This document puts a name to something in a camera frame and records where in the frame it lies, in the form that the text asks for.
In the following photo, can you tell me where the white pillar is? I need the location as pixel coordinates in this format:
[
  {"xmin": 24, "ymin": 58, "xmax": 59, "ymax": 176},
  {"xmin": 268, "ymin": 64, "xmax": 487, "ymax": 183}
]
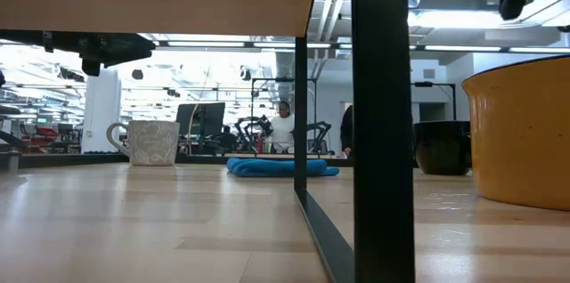
[{"xmin": 81, "ymin": 69, "xmax": 122, "ymax": 154}]

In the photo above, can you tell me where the person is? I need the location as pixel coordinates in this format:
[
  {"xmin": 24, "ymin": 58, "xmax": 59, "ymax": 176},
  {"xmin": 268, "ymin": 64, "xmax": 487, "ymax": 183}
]
[
  {"xmin": 219, "ymin": 125, "xmax": 240, "ymax": 154},
  {"xmin": 339, "ymin": 104, "xmax": 354, "ymax": 158},
  {"xmin": 265, "ymin": 100, "xmax": 296, "ymax": 154}
]

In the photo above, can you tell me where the grey patterned mug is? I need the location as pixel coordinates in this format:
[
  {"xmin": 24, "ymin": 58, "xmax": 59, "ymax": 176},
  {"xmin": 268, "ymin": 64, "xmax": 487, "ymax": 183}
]
[{"xmin": 105, "ymin": 120, "xmax": 181, "ymax": 167}]

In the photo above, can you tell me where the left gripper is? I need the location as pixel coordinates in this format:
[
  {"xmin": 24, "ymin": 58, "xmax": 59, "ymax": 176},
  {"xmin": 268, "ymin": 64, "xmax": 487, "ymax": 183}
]
[{"xmin": 42, "ymin": 29, "xmax": 157, "ymax": 69}]

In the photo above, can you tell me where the black mug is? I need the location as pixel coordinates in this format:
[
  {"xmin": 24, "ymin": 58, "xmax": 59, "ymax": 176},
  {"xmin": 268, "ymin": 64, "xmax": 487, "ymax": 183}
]
[{"xmin": 413, "ymin": 120, "xmax": 472, "ymax": 176}]

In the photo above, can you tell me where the blue cloth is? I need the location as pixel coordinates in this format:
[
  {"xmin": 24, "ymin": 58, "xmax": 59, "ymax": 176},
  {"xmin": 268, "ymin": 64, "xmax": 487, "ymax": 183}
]
[{"xmin": 225, "ymin": 157, "xmax": 340, "ymax": 179}]

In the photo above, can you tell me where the background monitor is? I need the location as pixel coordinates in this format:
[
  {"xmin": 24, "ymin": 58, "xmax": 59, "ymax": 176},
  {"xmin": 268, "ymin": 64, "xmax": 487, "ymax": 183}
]
[{"xmin": 175, "ymin": 102, "xmax": 226, "ymax": 138}]

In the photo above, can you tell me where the black table frame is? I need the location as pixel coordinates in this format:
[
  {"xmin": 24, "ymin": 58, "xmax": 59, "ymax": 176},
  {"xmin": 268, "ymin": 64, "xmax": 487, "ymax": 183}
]
[{"xmin": 0, "ymin": 152, "xmax": 353, "ymax": 170}]

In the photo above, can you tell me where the yellow mug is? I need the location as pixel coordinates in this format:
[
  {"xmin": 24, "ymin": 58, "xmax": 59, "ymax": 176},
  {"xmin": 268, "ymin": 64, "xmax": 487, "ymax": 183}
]
[{"xmin": 461, "ymin": 54, "xmax": 570, "ymax": 212}]

